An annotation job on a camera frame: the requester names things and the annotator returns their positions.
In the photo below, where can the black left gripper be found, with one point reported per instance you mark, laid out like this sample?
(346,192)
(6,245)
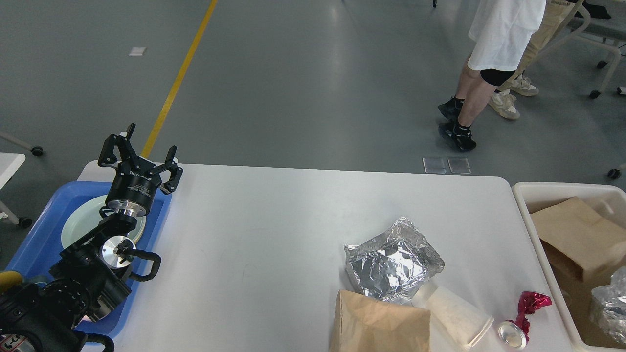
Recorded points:
(133,187)

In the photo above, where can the green plate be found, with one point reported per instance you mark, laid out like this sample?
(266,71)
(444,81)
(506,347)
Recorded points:
(82,220)

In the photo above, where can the crushed red can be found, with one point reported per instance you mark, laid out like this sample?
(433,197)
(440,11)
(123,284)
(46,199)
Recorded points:
(515,332)

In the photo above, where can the brown paper bag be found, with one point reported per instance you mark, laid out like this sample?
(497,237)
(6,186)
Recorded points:
(583,249)
(368,325)

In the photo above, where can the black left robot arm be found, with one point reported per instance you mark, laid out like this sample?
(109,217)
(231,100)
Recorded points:
(90,279)

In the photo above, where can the white side table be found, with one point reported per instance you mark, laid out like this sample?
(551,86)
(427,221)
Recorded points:
(10,163)

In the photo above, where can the teal mug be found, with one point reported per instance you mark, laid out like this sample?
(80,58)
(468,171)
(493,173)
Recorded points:
(9,279)

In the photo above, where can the crumpled foil large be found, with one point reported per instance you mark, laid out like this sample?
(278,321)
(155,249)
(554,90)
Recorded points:
(392,266)

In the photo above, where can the white paper cup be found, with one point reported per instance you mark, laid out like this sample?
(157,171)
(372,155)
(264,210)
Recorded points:
(464,323)

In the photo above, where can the person in white shorts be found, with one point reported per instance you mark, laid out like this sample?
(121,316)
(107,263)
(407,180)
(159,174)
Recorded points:
(501,29)

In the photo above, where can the person in beige trousers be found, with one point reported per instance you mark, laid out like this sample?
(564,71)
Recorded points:
(502,100)

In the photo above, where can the white plastic bin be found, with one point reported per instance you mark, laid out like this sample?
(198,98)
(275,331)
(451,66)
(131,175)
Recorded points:
(538,195)

